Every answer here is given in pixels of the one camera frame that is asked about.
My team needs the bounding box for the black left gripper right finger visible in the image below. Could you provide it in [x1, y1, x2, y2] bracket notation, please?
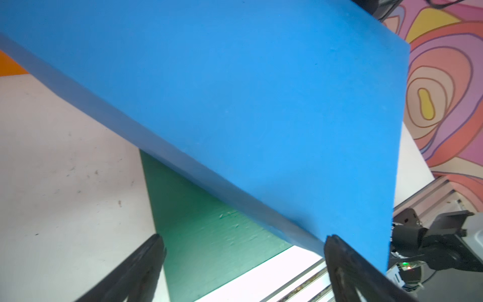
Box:
[324, 235, 416, 302]

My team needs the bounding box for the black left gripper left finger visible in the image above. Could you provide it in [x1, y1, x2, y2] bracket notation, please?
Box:
[77, 234, 167, 302]

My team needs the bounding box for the orange shoebox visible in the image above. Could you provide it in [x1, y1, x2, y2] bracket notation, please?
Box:
[0, 51, 28, 77]

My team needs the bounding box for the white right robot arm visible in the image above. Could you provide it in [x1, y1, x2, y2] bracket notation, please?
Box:
[390, 209, 482, 273]

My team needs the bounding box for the aluminium front rail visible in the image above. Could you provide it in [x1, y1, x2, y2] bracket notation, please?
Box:
[268, 176, 482, 301]

